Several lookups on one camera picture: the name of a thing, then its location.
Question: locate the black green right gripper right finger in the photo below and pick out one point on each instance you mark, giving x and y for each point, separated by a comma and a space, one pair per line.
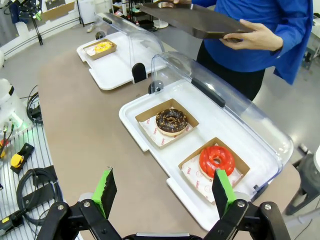
222, 192

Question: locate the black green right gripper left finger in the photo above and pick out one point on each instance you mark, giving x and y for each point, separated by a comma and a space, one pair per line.
105, 193

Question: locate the dark brown wooden tray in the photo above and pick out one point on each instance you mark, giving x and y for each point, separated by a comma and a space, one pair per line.
195, 20

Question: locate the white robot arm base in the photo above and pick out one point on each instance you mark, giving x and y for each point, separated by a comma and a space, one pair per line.
10, 105

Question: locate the brown cardboard donut box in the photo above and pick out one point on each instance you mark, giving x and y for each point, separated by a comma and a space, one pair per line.
100, 50
213, 168
167, 124

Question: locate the red glazed donut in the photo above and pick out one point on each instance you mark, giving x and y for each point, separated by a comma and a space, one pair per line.
216, 161

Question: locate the chocolate sprinkled donut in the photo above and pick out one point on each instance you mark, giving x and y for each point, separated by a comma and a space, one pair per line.
171, 122

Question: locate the person in blue shirt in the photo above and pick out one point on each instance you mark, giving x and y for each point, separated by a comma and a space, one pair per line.
252, 50

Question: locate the yellow glazed donut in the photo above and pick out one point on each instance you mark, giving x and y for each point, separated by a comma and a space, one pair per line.
102, 47

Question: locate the person's hand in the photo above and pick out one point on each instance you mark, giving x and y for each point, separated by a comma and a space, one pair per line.
252, 37

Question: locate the large white display tray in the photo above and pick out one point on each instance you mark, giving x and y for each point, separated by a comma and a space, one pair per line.
160, 155

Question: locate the grey stool base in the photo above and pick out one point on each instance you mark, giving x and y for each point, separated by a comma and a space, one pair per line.
306, 182

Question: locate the large clear dome lid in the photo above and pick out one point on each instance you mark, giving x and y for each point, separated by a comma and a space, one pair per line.
225, 100

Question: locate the yellow black clamp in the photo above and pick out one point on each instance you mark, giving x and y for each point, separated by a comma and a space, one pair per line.
19, 158

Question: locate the small white display tray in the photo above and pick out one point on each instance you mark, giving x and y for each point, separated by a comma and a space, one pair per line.
110, 70

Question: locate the small clear dome lid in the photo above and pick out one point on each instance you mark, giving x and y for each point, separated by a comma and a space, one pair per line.
140, 37

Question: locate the black tripod stand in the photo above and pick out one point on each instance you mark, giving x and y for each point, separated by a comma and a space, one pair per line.
35, 17

